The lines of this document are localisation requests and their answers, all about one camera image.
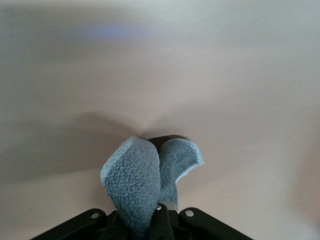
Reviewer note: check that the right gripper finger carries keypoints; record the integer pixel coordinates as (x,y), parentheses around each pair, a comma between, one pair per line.
(163,225)

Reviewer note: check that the red and grey cloth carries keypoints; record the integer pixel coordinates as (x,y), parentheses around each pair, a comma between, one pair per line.
(135,180)

